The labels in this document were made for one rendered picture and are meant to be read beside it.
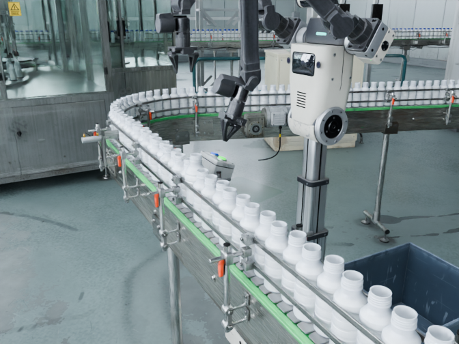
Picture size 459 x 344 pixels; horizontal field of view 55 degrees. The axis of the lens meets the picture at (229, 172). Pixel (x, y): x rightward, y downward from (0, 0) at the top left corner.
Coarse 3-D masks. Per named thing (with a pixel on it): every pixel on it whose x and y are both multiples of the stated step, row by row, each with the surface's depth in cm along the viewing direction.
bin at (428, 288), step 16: (368, 256) 127; (384, 256) 131; (400, 256) 134; (416, 256) 133; (432, 256) 128; (368, 272) 129; (384, 272) 133; (400, 272) 137; (416, 272) 134; (432, 272) 129; (448, 272) 124; (368, 288) 132; (400, 288) 140; (416, 288) 135; (432, 288) 130; (448, 288) 125; (400, 304) 141; (416, 304) 136; (432, 304) 131; (448, 304) 126; (432, 320) 132; (448, 320) 127
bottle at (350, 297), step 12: (348, 276) 81; (360, 276) 80; (348, 288) 78; (360, 288) 79; (336, 300) 80; (348, 300) 78; (360, 300) 79; (336, 312) 80; (348, 312) 78; (336, 324) 81; (348, 324) 79; (336, 336) 82; (348, 336) 80
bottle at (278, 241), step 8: (272, 224) 99; (280, 224) 100; (272, 232) 99; (280, 232) 97; (272, 240) 99; (280, 240) 98; (272, 248) 98; (280, 248) 97; (280, 256) 98; (264, 264) 102; (272, 264) 99; (272, 272) 100; (280, 272) 99; (264, 280) 103; (280, 280) 100; (272, 288) 101
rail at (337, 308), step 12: (120, 144) 206; (168, 168) 150; (228, 216) 114; (240, 228) 108; (228, 240) 116; (264, 276) 102; (300, 276) 88; (276, 288) 98; (312, 288) 85; (324, 300) 82; (360, 324) 74; (372, 336) 72; (420, 336) 72
